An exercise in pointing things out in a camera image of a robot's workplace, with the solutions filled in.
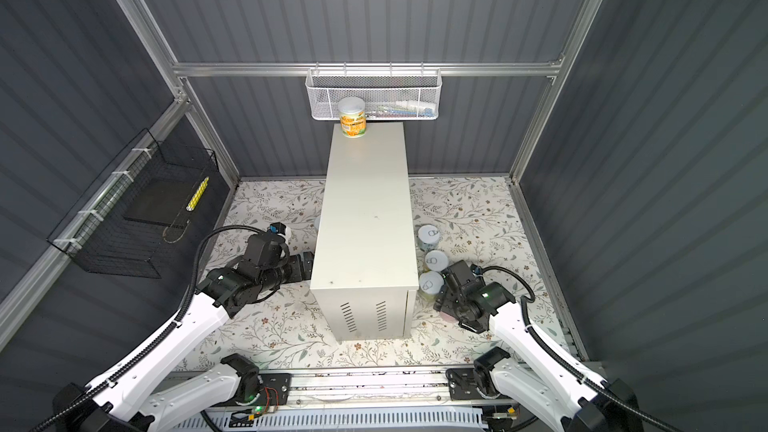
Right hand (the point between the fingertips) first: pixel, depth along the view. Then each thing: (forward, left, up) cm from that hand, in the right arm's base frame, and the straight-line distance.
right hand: (453, 309), depth 81 cm
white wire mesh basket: (+85, +18, +16) cm, 88 cm away
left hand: (+8, +40, +12) cm, 42 cm away
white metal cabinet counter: (-3, +22, +28) cm, 36 cm away
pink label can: (-5, +3, +8) cm, 10 cm away
